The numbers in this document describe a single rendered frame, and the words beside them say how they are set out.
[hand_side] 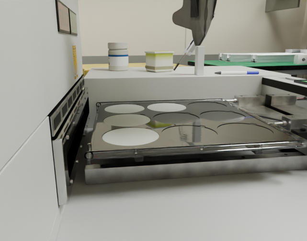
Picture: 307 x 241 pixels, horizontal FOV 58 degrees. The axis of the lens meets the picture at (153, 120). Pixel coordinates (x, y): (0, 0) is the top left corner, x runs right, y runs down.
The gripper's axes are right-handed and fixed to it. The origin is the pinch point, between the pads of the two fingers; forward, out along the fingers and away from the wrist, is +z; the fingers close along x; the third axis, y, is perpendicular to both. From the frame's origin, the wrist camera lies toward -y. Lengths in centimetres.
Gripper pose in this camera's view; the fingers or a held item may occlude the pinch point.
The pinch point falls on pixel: (201, 38)
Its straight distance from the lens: 54.4
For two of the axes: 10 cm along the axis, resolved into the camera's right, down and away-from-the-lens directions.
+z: -0.2, 9.5, 3.0
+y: -8.2, -1.9, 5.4
